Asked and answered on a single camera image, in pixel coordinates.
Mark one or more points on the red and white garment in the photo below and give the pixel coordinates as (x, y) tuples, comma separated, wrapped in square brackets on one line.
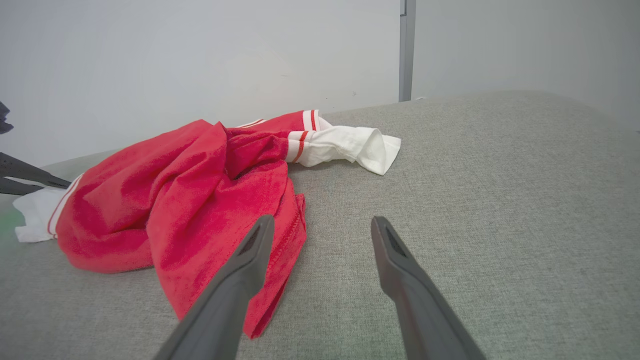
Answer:
[(175, 200)]

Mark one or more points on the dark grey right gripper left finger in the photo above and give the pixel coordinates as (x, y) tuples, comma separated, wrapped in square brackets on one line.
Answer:
[(230, 295)]

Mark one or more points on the grey door frame post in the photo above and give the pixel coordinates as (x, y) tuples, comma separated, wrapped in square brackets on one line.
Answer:
[(407, 50)]

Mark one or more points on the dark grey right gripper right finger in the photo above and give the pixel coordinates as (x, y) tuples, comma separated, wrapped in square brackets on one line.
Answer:
[(415, 295)]

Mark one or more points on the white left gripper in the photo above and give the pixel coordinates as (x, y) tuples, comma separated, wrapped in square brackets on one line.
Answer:
[(4, 120)]

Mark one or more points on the grey fabric sofa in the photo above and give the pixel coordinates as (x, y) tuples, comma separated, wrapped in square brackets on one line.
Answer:
[(500, 200)]

